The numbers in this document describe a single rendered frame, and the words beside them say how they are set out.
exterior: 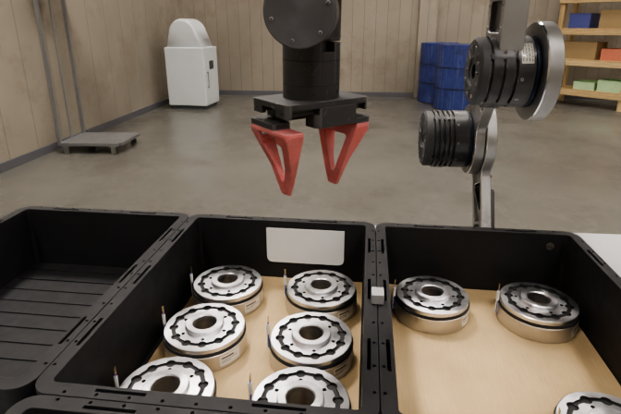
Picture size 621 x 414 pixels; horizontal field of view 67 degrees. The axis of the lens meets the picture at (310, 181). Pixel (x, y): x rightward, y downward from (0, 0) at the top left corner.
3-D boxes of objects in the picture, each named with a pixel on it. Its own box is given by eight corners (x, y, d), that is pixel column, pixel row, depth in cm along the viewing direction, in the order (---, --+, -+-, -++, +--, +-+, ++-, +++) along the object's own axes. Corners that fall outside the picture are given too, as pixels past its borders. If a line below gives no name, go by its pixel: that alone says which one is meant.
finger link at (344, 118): (368, 187, 51) (372, 102, 48) (316, 200, 47) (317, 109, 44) (329, 171, 56) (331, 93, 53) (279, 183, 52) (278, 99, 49)
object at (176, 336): (183, 303, 65) (182, 299, 65) (253, 310, 64) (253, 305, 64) (150, 351, 56) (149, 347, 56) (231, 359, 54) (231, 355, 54)
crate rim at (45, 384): (193, 226, 78) (192, 213, 77) (374, 236, 75) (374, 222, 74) (29, 414, 40) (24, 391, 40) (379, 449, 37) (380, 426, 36)
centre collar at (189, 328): (193, 312, 62) (193, 309, 62) (229, 316, 62) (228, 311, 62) (178, 335, 58) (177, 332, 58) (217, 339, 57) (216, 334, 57)
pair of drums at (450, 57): (460, 98, 820) (467, 41, 790) (480, 112, 693) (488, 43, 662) (414, 97, 827) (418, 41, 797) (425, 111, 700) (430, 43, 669)
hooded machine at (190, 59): (220, 103, 763) (215, 18, 722) (209, 110, 709) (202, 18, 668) (182, 103, 771) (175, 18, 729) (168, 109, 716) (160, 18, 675)
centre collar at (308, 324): (295, 322, 60) (295, 318, 60) (333, 325, 60) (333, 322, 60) (287, 347, 56) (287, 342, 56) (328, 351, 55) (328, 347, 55)
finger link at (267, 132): (343, 194, 49) (346, 105, 46) (286, 209, 45) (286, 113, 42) (305, 176, 54) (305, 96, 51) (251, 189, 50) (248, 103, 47)
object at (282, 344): (279, 312, 63) (279, 309, 63) (354, 319, 62) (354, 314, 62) (261, 362, 54) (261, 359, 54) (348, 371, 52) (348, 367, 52)
